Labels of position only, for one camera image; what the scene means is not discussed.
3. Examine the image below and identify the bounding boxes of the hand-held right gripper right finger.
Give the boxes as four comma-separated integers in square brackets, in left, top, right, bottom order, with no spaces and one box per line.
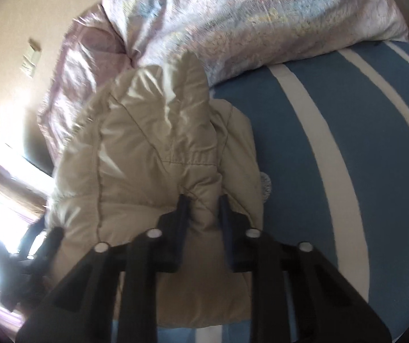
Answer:
[219,195,392,343]

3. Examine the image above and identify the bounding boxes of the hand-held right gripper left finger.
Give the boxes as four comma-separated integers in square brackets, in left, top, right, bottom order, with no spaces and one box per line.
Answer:
[15,194,193,343]

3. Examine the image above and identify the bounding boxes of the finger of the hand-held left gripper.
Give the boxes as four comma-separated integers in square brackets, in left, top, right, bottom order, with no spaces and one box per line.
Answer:
[35,226,64,270]

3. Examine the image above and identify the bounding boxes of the beige puffer jacket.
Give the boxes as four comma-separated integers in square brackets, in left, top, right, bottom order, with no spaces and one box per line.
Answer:
[45,49,273,329]

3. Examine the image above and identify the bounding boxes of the blue white striped bed sheet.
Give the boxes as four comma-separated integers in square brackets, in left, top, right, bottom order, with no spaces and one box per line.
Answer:
[112,39,409,343]

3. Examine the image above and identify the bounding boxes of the pink floral quilt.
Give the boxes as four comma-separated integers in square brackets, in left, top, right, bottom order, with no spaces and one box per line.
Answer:
[37,0,409,151]

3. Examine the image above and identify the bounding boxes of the white wall switch panel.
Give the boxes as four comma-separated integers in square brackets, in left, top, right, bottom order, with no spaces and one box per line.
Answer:
[19,38,43,78]

